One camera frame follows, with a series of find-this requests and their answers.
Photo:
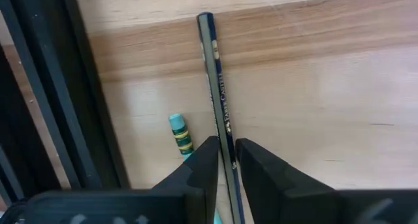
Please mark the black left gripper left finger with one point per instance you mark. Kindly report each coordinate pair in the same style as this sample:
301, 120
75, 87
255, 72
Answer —
196, 185

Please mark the dark blue Faber-Castell pencil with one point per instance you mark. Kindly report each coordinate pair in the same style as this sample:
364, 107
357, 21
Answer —
216, 87

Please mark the black aluminium table frame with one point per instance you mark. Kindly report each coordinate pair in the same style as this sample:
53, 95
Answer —
72, 87

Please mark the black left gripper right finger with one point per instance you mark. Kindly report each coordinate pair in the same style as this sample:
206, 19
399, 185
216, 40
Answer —
277, 191

